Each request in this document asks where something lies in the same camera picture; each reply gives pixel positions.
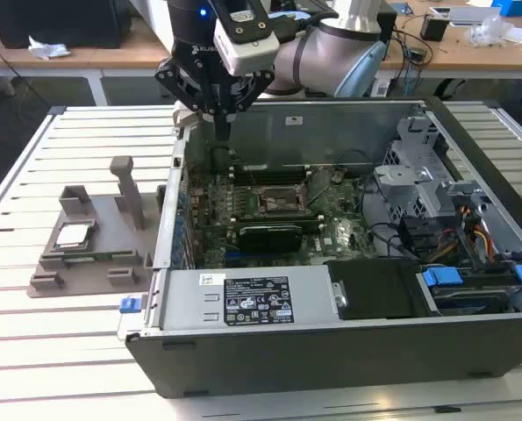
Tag silver CPU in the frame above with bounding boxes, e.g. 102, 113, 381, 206
53, 222, 97, 252

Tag CPU socket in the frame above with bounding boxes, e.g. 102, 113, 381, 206
252, 184, 309, 217

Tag white plastic part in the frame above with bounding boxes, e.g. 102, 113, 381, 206
172, 99, 218, 129

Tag wooden desk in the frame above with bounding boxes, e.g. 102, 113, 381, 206
0, 17, 174, 84
374, 0, 522, 82

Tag large black box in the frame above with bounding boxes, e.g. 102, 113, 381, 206
0, 0, 122, 50

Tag black RAM slot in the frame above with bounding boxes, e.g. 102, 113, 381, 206
232, 211, 313, 219
232, 176, 310, 185
233, 217, 317, 224
233, 164, 310, 171
232, 173, 310, 180
236, 221, 319, 228
232, 168, 310, 175
238, 225, 322, 233

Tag crumpled white paper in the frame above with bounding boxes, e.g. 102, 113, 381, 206
26, 35, 72, 61

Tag brown parts rack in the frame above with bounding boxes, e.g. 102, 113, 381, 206
26, 156, 168, 299

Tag black expansion card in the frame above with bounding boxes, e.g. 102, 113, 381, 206
238, 225, 304, 254

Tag green motherboard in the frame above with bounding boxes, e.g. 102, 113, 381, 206
184, 168, 378, 268

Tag small black box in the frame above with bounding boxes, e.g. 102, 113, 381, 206
419, 14, 449, 43

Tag silver power supply unit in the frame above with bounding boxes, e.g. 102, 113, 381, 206
157, 264, 346, 331

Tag grey metal drive cage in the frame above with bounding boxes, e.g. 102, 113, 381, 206
372, 114, 501, 233

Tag blue case latch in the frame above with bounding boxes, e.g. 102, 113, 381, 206
118, 296, 142, 315

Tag white flat box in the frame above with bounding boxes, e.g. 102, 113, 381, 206
426, 3, 504, 27

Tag clear plastic bag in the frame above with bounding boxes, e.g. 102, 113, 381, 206
468, 15, 516, 48

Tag black plastic drive cover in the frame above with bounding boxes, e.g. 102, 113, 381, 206
325, 259, 444, 321

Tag blue cardboard box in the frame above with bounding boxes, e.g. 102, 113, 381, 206
491, 0, 522, 18

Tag hard disk in blue carrier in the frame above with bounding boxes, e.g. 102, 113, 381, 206
416, 264, 522, 318

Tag black PC case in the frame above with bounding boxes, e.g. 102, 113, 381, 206
126, 96, 522, 399

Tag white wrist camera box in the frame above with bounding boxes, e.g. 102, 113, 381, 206
213, 19, 282, 76

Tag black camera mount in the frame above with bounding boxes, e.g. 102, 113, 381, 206
211, 0, 272, 35

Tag black camera cable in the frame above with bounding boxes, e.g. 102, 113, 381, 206
267, 9, 341, 45

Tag thin black wire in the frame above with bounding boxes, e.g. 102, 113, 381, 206
334, 148, 371, 176

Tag yellow power wire bundle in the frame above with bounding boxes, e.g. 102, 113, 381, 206
431, 203, 495, 264

